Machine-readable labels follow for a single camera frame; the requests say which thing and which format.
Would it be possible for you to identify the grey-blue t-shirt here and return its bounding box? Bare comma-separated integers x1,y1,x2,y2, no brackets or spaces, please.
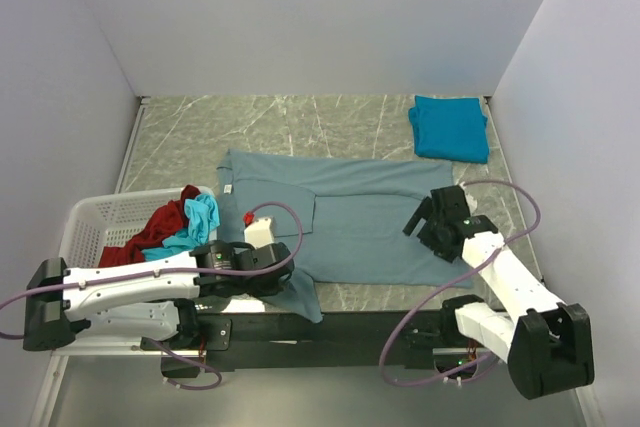
217,150,468,323

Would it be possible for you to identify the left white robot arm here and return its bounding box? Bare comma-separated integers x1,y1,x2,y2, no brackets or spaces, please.
22,240,295,352

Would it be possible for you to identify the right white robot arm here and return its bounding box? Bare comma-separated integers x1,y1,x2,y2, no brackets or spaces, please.
403,186,595,399

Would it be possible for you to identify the teal t-shirt in basket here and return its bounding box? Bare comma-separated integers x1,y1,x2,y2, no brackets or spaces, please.
142,193,220,261

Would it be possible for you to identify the dark red t-shirt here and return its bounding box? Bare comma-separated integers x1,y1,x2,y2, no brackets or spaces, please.
98,185,201,268

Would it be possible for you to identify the black base crossbar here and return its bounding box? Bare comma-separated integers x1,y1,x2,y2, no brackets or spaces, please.
139,309,496,378

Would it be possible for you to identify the folded teal t-shirt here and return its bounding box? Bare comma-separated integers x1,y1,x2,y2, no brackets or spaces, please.
408,95,490,164

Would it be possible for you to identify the white plastic laundry basket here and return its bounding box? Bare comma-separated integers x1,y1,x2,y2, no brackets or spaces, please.
60,186,213,268

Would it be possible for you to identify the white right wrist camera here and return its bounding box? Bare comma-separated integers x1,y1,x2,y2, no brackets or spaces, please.
459,182,478,214

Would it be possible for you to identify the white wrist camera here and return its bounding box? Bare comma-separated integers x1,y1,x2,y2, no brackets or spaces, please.
243,212,275,248
459,182,478,214

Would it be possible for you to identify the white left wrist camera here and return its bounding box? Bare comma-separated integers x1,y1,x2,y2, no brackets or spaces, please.
243,212,275,248

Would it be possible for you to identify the aluminium frame rail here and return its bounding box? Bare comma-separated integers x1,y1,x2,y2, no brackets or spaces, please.
52,311,581,358

